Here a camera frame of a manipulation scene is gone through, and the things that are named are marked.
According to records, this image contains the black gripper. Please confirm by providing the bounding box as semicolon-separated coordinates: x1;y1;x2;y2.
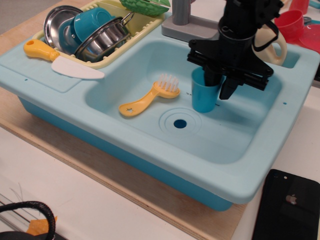
187;24;274;100

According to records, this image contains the blue plastic cup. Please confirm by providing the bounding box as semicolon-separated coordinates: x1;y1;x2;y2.
191;67;222;113

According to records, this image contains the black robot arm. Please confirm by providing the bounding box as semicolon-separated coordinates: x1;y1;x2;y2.
187;0;284;100

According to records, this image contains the red cup right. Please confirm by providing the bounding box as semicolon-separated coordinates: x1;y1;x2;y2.
274;10;305;43

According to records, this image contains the red cup background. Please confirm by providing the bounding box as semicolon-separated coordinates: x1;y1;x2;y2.
289;0;310;15

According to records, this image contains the teal cup in rack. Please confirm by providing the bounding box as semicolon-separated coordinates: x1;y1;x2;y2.
73;7;115;42

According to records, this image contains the yellow dish brush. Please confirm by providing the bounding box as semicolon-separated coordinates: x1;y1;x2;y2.
118;73;180;117

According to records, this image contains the cream detergent bottle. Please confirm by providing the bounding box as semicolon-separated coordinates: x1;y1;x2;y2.
252;24;287;66

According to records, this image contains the grey toy faucet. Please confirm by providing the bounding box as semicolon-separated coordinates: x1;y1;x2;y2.
161;0;218;42

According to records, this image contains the light blue toy sink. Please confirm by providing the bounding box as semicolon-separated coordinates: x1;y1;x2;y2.
0;27;320;211

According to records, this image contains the pale yellow dish rack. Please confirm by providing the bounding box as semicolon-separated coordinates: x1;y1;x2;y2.
32;0;165;69

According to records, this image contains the red plate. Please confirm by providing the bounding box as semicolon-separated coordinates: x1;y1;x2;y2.
295;24;320;53

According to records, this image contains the green toy vegetable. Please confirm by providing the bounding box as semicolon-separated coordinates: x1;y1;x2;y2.
120;0;171;16

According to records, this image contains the steel pot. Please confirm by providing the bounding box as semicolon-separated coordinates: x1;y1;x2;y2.
74;12;135;63

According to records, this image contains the plywood board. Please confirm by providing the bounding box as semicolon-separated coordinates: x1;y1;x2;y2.
0;0;247;240

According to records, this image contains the black smartphone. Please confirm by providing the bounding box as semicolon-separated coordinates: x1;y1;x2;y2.
252;169;320;240

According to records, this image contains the steel plate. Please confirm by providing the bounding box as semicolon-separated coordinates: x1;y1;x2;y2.
43;5;83;55

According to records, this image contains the orange tape piece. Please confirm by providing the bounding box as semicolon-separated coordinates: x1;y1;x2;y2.
26;219;49;236

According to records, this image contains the yellow handled toy knife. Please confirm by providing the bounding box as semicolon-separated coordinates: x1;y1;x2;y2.
23;39;105;80

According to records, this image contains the black braided cable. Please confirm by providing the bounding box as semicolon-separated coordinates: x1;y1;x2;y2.
0;201;56;240

